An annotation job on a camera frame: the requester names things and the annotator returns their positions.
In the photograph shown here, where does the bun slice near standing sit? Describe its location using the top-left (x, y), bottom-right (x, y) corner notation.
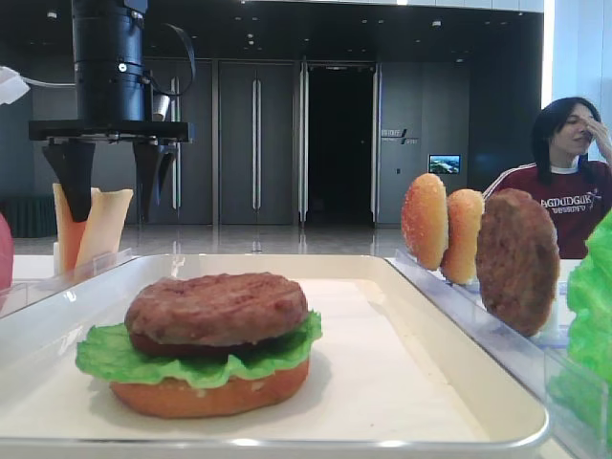
top-left (440, 188), bottom-right (484, 285)

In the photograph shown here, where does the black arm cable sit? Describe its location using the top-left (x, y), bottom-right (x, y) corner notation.
top-left (141, 22), bottom-right (197, 98)

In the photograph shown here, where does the standing red tomato slice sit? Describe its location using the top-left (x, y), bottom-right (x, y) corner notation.
top-left (0, 215), bottom-right (14, 290)

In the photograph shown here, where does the clear acrylic rail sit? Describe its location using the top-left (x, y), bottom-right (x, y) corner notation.
top-left (387, 250), bottom-right (611, 458)
top-left (1, 249), bottom-right (135, 318)

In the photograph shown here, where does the seated person in red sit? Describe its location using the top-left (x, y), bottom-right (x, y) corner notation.
top-left (484, 97), bottom-right (611, 260)

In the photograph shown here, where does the white rectangular tray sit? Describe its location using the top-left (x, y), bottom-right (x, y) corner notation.
top-left (1, 254), bottom-right (550, 458)

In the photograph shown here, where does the green lettuce leaf on burger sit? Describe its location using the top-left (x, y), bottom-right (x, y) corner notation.
top-left (76, 311), bottom-right (322, 389)

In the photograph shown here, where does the yellow cheese slice rear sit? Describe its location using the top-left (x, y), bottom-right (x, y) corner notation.
top-left (76, 187), bottom-right (133, 267)

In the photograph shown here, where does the bun slice far standing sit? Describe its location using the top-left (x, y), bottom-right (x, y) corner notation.
top-left (401, 173), bottom-right (448, 271)

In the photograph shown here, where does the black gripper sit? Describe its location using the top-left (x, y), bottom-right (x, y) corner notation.
top-left (29, 120), bottom-right (195, 223)

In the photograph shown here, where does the right clear acrylic rail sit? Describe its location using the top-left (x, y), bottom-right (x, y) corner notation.
top-left (387, 250), bottom-right (611, 458)

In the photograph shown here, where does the small wall monitor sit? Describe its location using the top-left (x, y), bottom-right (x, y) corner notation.
top-left (428, 155), bottom-right (461, 175)

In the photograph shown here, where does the orange cheese slice front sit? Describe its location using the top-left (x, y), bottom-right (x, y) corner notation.
top-left (53, 183), bottom-right (94, 273)

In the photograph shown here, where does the left clear acrylic rail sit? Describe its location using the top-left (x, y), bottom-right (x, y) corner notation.
top-left (1, 249), bottom-right (135, 318)

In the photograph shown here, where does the bun slice standing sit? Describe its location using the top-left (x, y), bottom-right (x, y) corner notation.
top-left (401, 173), bottom-right (448, 271)
top-left (440, 188), bottom-right (484, 285)

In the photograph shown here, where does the bottom bun slice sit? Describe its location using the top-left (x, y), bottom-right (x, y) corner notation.
top-left (110, 361), bottom-right (310, 419)

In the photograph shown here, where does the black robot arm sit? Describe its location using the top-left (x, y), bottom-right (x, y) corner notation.
top-left (29, 1), bottom-right (194, 223)

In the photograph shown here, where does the brown meat patty on burger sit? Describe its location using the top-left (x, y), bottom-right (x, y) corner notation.
top-left (124, 272), bottom-right (309, 347)

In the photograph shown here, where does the standing green lettuce leaf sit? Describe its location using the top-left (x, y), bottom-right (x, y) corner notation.
top-left (550, 215), bottom-right (611, 446)

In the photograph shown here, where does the standing brown meat patty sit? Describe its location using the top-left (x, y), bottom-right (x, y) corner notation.
top-left (475, 188), bottom-right (560, 337)

